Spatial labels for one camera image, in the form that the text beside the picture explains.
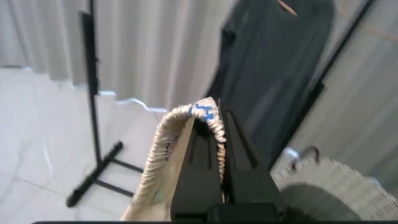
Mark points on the cream printed garment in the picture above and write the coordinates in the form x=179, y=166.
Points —
x=161, y=155

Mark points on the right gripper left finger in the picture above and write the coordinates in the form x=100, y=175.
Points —
x=196, y=180

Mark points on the white curtain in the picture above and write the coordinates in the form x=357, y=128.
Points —
x=155, y=46

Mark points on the black clothes rack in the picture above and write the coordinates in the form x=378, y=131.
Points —
x=91, y=77

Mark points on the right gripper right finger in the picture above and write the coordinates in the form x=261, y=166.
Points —
x=248, y=180

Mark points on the white laundry basket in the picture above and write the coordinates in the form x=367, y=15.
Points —
x=335, y=177

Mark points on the dark grey shirt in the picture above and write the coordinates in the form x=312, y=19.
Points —
x=270, y=62

